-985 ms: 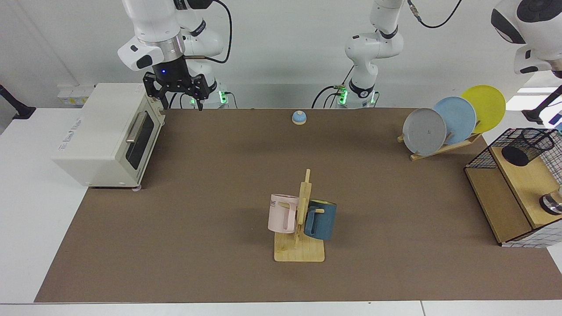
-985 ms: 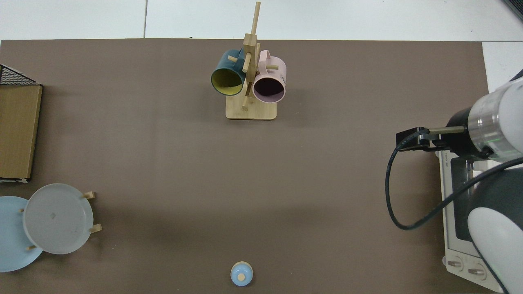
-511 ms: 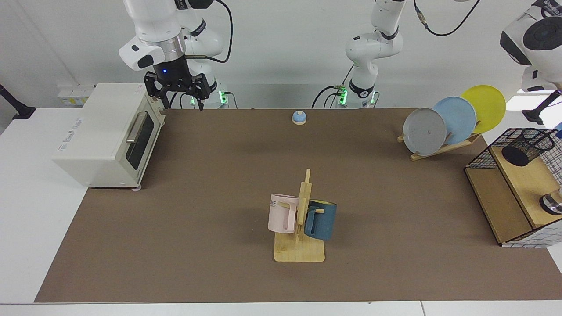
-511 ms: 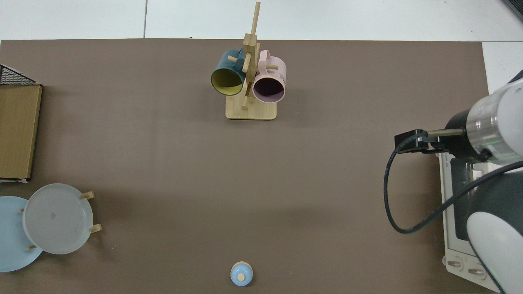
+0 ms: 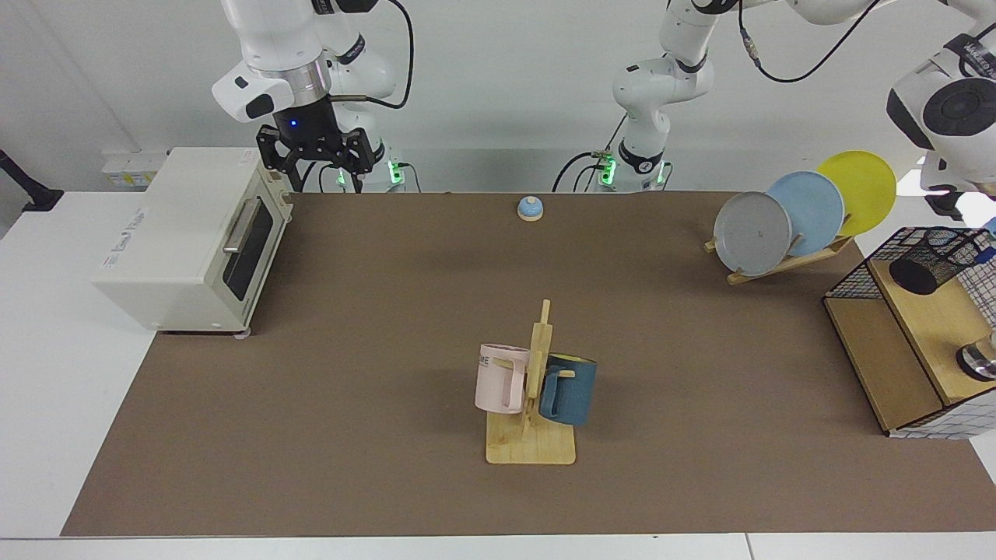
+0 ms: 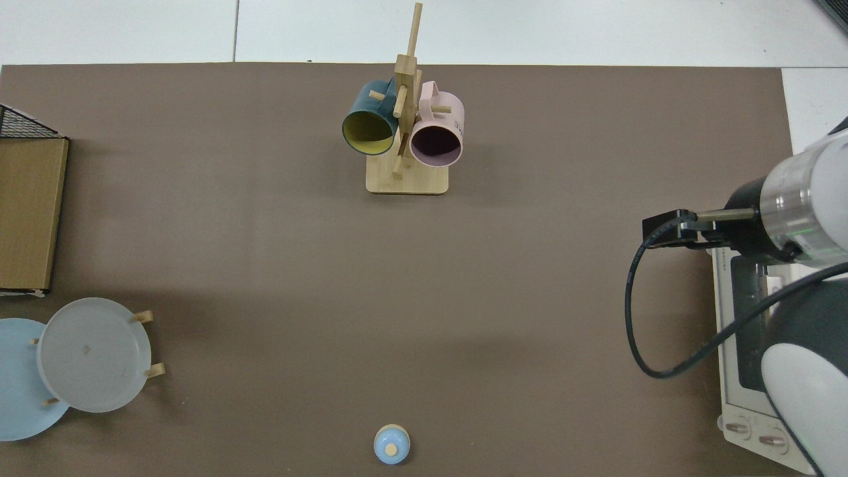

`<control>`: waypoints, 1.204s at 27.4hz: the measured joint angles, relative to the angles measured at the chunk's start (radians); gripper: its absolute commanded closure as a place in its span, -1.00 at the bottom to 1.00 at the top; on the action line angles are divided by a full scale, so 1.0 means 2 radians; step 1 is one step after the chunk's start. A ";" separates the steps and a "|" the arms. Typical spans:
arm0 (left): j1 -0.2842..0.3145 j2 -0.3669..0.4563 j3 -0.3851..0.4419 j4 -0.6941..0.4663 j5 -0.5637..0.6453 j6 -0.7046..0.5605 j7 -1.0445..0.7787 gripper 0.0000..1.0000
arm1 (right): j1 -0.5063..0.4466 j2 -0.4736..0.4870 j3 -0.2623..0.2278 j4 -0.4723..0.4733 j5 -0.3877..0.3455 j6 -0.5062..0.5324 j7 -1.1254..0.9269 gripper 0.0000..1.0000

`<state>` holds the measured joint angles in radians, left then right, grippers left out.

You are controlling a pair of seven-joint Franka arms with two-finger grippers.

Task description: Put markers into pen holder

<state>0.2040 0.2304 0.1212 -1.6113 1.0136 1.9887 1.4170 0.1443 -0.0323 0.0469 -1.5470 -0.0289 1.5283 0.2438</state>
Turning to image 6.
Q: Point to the grey plate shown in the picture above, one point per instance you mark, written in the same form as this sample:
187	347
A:
93	358

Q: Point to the pink cup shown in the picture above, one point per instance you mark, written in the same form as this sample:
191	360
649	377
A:
445	120

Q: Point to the dark teal cup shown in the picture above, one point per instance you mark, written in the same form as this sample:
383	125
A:
361	103

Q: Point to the dark grey equipment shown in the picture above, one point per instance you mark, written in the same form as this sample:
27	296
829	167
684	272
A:
836	12

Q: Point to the wooden plate rack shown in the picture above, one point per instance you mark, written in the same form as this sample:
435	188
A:
146	317

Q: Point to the brown table cloth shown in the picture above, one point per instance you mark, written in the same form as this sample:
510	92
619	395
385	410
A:
265	265

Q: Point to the pale toaster oven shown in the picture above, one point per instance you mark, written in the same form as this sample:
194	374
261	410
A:
742	424

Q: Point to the light blue plate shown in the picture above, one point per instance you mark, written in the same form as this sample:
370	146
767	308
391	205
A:
16	397

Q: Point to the wooden cup stand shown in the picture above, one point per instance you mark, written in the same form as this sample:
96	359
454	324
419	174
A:
411	180

